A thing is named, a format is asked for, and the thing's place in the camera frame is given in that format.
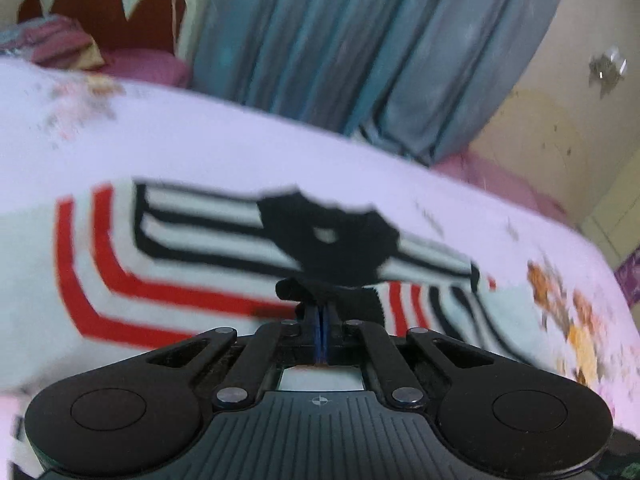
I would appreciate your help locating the striped red black white sweater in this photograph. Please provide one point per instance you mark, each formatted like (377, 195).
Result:
(130, 266)

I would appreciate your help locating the blue grey curtain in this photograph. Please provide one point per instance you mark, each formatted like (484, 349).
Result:
(417, 78)

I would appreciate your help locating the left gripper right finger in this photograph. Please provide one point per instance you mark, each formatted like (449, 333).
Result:
(412, 356)

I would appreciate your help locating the wall lamp sconce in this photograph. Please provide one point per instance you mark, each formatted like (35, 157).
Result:
(607, 70)

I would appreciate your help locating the magenta pillow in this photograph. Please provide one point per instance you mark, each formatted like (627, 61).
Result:
(147, 65)

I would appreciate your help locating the folded patterned blankets pile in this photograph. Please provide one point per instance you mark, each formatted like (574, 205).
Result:
(53, 42)

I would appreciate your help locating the red white scalloped headboard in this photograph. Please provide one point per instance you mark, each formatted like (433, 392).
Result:
(115, 5)

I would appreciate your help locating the pink floral bed sheet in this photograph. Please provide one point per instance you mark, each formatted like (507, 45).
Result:
(66, 133)

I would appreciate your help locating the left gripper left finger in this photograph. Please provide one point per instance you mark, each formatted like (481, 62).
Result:
(232, 371)

